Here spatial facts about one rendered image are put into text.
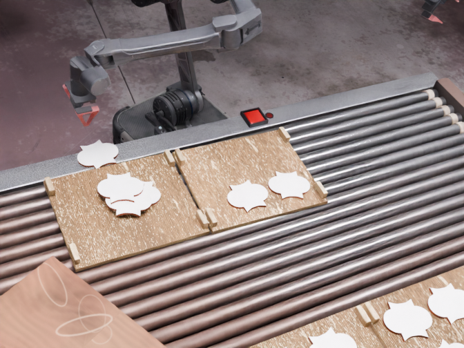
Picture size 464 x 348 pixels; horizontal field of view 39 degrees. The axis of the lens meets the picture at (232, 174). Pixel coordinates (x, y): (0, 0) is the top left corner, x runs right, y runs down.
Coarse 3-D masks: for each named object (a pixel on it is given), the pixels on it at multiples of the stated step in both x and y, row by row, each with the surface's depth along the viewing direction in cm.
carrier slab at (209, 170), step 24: (216, 144) 226; (240, 144) 227; (264, 144) 229; (288, 144) 230; (192, 168) 216; (216, 168) 218; (240, 168) 219; (264, 168) 221; (288, 168) 222; (192, 192) 210; (216, 192) 211; (312, 192) 216; (216, 216) 204; (240, 216) 205; (264, 216) 207
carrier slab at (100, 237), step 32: (160, 160) 217; (64, 192) 202; (96, 192) 204; (160, 192) 207; (64, 224) 194; (96, 224) 195; (128, 224) 197; (160, 224) 199; (192, 224) 200; (96, 256) 188; (128, 256) 191
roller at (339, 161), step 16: (448, 128) 251; (384, 144) 240; (400, 144) 242; (416, 144) 245; (336, 160) 231; (352, 160) 233; (32, 240) 191; (48, 240) 191; (0, 256) 186; (16, 256) 188
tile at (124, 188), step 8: (112, 176) 204; (120, 176) 205; (128, 176) 205; (104, 184) 201; (112, 184) 202; (120, 184) 202; (128, 184) 203; (136, 184) 203; (104, 192) 199; (112, 192) 200; (120, 192) 200; (128, 192) 201; (136, 192) 201; (112, 200) 198; (120, 200) 199; (128, 200) 199
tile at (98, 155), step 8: (96, 144) 219; (104, 144) 220; (112, 144) 220; (80, 152) 216; (88, 152) 216; (96, 152) 217; (104, 152) 217; (112, 152) 218; (80, 160) 214; (88, 160) 214; (96, 160) 214; (104, 160) 215; (112, 160) 215
